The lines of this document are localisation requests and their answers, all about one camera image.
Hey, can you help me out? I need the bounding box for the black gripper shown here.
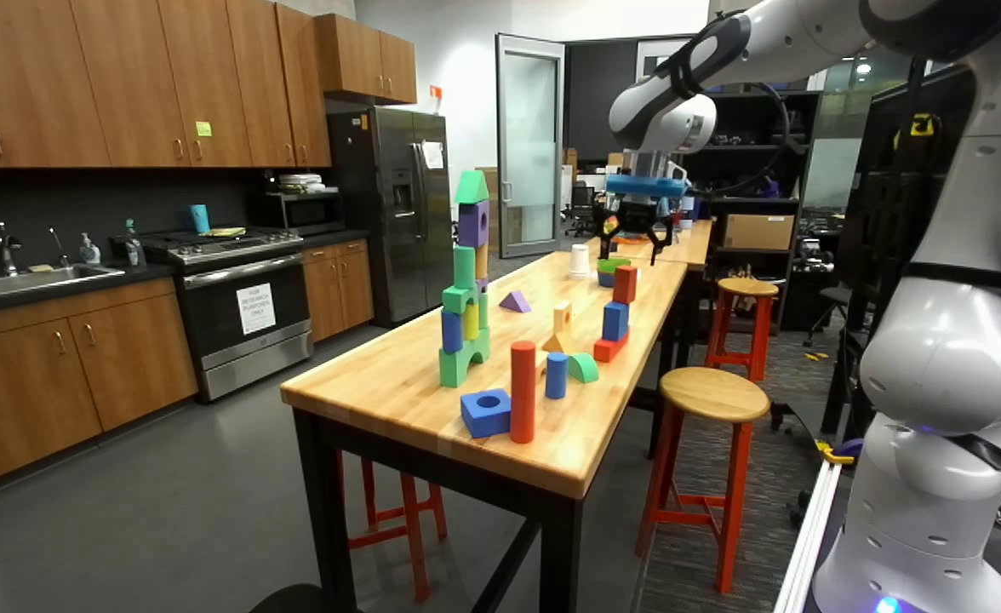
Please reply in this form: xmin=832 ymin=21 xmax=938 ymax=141
xmin=601 ymin=202 xmax=673 ymax=266

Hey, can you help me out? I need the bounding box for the orange foam block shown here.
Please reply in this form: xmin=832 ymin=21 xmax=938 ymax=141
xmin=614 ymin=266 xmax=638 ymax=302

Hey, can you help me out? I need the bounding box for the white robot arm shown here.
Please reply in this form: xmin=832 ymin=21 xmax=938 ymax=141
xmin=611 ymin=0 xmax=1001 ymax=613

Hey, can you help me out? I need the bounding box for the yellow block with hole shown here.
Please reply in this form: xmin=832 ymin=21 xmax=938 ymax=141
xmin=556 ymin=302 xmax=573 ymax=332

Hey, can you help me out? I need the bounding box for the purple foam block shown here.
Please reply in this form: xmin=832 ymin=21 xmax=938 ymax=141
xmin=501 ymin=289 xmax=531 ymax=315

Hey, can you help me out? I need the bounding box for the green half-round foam block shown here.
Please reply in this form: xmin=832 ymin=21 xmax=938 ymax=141
xmin=570 ymin=356 xmax=601 ymax=385

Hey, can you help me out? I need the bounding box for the tall foam block tower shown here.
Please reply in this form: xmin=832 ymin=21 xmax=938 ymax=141
xmin=441 ymin=171 xmax=490 ymax=390

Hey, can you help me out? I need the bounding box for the blue block with hole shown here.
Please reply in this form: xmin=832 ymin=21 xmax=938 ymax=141
xmin=461 ymin=390 xmax=511 ymax=440

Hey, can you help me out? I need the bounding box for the white paper cup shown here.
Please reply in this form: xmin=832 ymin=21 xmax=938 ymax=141
xmin=570 ymin=241 xmax=594 ymax=280

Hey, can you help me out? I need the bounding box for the blue foam cube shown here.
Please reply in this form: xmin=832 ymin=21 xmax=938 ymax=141
xmin=604 ymin=302 xmax=631 ymax=342

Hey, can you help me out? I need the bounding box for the blue foam cylinder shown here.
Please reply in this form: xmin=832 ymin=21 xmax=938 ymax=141
xmin=545 ymin=356 xmax=570 ymax=398

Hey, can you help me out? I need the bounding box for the red foam cylinder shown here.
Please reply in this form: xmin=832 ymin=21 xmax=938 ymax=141
xmin=511 ymin=342 xmax=537 ymax=443

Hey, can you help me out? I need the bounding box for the round wooden stool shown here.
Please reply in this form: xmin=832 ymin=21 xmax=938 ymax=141
xmin=638 ymin=369 xmax=769 ymax=593

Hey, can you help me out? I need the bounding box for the stainless steel refrigerator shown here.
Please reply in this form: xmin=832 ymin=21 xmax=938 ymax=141
xmin=328 ymin=107 xmax=453 ymax=327

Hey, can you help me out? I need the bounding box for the black microwave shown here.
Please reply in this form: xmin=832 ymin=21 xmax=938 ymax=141
xmin=250 ymin=190 xmax=343 ymax=231

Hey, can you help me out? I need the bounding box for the black oven stove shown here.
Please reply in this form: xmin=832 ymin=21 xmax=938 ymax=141
xmin=145 ymin=227 xmax=313 ymax=403

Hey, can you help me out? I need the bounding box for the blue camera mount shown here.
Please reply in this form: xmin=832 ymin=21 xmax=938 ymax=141
xmin=605 ymin=173 xmax=689 ymax=199

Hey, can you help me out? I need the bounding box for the red stool frame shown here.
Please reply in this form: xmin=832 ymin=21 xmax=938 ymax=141
xmin=350 ymin=461 xmax=447 ymax=602

